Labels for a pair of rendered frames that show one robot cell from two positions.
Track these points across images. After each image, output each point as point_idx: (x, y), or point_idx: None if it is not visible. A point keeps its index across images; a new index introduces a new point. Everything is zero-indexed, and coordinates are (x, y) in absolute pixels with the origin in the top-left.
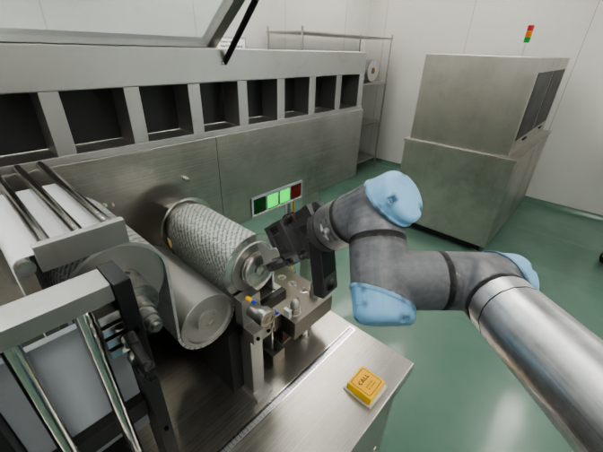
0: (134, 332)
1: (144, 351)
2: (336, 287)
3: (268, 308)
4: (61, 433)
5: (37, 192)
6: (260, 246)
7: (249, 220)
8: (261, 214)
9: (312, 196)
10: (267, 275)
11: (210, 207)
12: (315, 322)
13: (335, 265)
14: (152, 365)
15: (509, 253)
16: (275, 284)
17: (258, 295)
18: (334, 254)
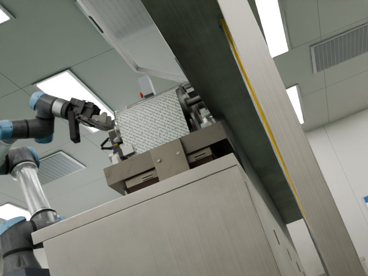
0: (107, 137)
1: (103, 141)
2: (70, 139)
3: (110, 152)
4: None
5: None
6: (109, 118)
7: (199, 95)
8: (194, 87)
9: (228, 27)
10: (117, 136)
11: (179, 90)
12: (115, 190)
13: (69, 127)
14: (100, 144)
15: (0, 120)
16: (125, 147)
17: (120, 147)
18: (68, 122)
